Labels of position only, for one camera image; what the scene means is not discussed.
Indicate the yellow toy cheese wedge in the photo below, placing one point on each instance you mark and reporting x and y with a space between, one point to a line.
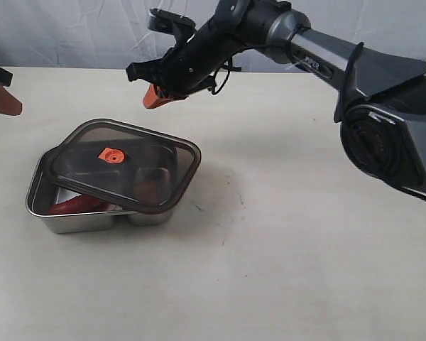
146 191

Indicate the stainless steel lunch box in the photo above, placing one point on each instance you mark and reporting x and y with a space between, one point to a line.
42 194

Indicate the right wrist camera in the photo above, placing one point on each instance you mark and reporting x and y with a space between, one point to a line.
180 27

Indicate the red toy sausage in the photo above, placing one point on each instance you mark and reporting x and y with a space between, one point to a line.
79 204

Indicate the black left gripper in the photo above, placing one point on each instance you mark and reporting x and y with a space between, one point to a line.
9 105

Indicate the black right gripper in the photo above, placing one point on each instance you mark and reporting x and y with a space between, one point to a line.
184 69

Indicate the white backdrop cloth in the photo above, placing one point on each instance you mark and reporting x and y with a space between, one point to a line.
111 34

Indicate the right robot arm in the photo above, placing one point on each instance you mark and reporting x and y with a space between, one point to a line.
381 104

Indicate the dark transparent lunch box lid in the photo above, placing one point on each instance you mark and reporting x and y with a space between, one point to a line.
104 158

